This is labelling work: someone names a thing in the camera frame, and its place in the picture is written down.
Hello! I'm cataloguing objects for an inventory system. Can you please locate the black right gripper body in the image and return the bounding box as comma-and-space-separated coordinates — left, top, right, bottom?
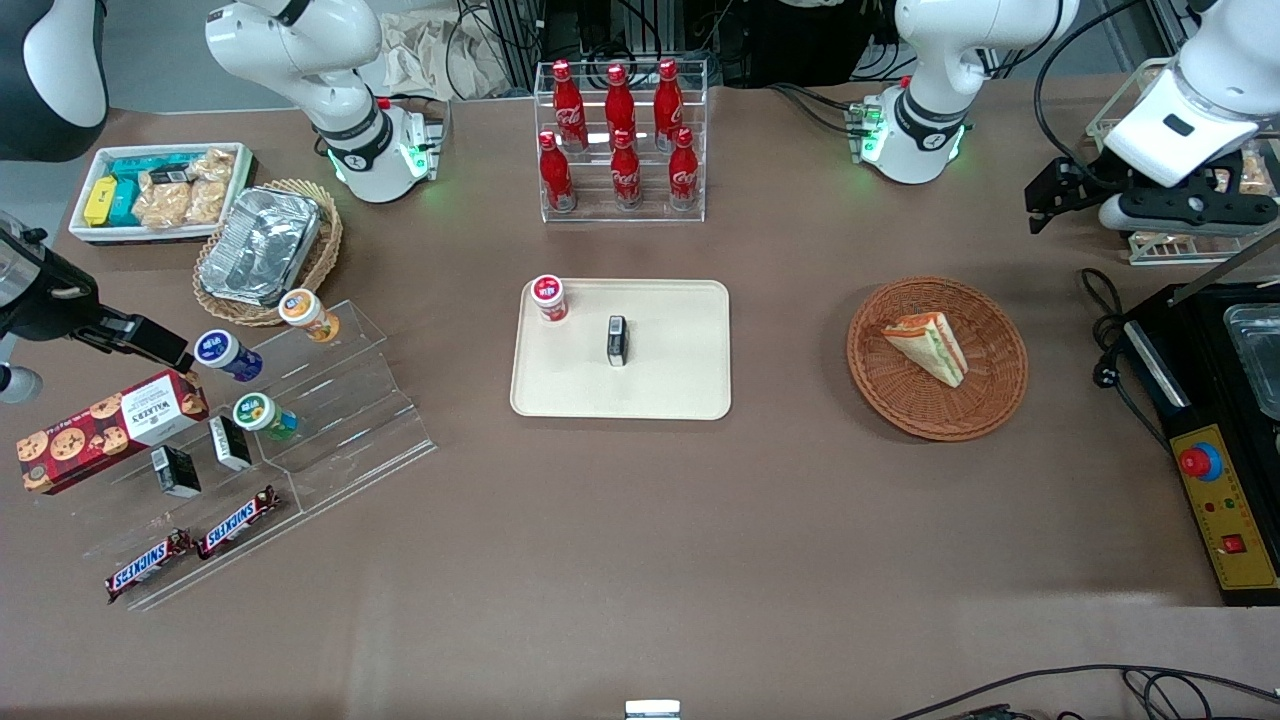
0, 212, 141, 347

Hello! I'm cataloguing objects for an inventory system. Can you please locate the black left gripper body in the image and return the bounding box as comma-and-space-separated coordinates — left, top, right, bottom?
1058, 158, 1280, 237

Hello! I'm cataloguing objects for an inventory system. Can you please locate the triangle sandwich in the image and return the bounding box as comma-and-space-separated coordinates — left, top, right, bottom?
882, 312, 969, 389

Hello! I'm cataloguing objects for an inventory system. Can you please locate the aluminium foil tray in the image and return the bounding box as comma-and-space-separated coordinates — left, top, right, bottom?
198, 186, 323, 308

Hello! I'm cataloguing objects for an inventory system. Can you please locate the oval tan wicker basket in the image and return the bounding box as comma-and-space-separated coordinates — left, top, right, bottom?
193, 179, 344, 328

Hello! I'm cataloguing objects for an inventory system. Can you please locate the round brown wicker basket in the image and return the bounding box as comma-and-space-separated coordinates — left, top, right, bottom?
846, 276, 1029, 442

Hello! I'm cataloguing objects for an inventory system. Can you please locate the beige plastic tray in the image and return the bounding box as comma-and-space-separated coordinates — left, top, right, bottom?
510, 279, 733, 421

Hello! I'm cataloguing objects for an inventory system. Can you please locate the small blue-lid can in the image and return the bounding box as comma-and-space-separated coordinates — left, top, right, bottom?
194, 329, 264, 383

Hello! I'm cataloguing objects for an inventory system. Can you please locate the diagonal metal bar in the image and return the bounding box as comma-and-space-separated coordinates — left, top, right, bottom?
1168, 228, 1280, 307

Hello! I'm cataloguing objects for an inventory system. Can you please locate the white rectangular bin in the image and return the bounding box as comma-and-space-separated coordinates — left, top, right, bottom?
68, 142, 257, 246

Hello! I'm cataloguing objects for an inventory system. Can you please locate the red cookie box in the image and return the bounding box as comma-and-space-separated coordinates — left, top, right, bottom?
16, 369, 211, 496

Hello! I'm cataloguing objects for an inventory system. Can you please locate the small green-lid can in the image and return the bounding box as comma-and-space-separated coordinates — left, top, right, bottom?
233, 393, 299, 442

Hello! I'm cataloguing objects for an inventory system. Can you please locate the small orange-lid can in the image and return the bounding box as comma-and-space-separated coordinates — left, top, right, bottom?
278, 288, 341, 344

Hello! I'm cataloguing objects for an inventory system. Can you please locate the steel pan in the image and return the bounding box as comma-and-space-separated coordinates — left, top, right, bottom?
1224, 304, 1280, 421

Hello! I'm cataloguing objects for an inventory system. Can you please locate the snickers bar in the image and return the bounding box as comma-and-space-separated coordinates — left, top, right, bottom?
195, 486, 281, 560
105, 529, 194, 604

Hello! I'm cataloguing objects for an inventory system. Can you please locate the black machine with yellow panel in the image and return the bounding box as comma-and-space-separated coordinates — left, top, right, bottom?
1118, 280, 1280, 608

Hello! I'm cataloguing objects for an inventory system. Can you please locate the clear acrylic step display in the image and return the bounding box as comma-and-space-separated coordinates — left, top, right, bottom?
80, 298, 438, 612

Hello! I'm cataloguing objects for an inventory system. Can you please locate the red cola bottle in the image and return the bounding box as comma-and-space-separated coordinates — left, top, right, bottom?
538, 130, 577, 213
605, 64, 638, 141
610, 128, 643, 209
668, 126, 700, 210
552, 60, 587, 153
654, 58, 686, 151

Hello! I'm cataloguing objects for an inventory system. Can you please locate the small red-lid can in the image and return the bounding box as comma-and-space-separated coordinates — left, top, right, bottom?
530, 275, 569, 323

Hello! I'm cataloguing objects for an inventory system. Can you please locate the crumpled brown paper bag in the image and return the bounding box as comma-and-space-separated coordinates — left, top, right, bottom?
378, 8, 513, 101

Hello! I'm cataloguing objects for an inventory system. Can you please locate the clear acrylic bottle rack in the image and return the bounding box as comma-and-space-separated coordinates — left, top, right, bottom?
533, 58, 708, 223

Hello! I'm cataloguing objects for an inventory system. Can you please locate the white wire rack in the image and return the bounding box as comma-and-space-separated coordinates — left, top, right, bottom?
1086, 58, 1280, 267

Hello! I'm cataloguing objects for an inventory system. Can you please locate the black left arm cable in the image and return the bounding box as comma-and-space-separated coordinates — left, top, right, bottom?
1032, 0, 1151, 186

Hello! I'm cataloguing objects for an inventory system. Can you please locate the black power cable with plug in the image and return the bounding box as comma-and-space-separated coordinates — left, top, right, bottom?
1079, 267, 1173, 453

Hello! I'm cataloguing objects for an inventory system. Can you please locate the black base cable bundle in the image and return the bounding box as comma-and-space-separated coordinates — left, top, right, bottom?
768, 82, 863, 135

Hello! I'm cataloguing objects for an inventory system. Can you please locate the black floor cable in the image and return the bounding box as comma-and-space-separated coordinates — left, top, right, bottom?
890, 664, 1280, 720

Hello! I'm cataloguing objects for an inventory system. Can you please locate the aluminium frame post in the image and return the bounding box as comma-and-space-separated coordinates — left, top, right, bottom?
488, 0, 546, 96

